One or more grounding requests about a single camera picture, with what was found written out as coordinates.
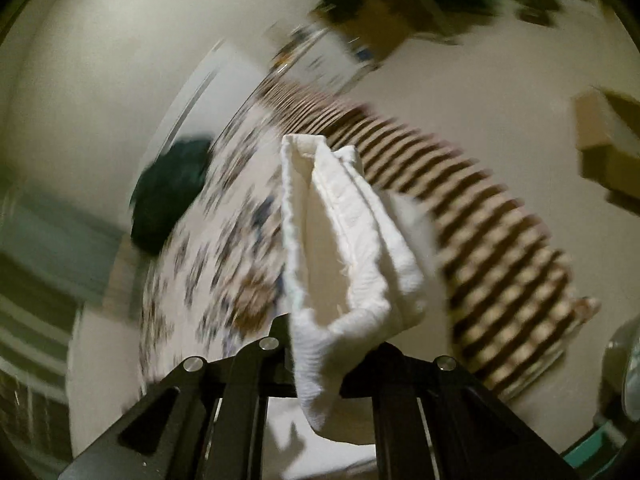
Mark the floral printed blanket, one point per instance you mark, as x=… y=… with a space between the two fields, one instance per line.
x=220 y=260

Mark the white towel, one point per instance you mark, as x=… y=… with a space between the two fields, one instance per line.
x=345 y=265

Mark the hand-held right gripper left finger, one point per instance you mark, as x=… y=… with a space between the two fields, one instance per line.
x=270 y=355

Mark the wooden furniture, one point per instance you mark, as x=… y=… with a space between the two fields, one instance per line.
x=395 y=15

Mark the dark green cloth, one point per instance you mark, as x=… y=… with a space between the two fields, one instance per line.
x=167 y=200

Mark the cardboard box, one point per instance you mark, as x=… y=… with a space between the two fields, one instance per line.
x=607 y=140

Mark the brown striped blanket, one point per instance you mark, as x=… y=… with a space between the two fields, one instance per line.
x=480 y=240

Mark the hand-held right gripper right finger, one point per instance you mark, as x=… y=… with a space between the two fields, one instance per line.
x=385 y=360

